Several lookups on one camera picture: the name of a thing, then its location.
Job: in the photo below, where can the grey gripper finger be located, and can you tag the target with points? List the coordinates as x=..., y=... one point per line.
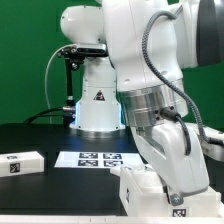
x=174, y=198

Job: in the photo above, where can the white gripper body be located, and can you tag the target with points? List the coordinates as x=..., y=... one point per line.
x=163, y=147

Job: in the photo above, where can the white cabinet body box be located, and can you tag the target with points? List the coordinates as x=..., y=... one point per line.
x=143, y=195

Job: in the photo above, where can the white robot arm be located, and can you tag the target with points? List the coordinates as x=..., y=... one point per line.
x=132, y=78

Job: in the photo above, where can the white cabinet top block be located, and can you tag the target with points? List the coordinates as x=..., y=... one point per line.
x=21, y=163

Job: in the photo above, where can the white marker sheet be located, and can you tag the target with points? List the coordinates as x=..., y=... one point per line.
x=101, y=160

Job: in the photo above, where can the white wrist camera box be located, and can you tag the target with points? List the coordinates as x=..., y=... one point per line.
x=213, y=151

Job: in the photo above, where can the black camera on stand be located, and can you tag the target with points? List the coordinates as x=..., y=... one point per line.
x=74, y=56

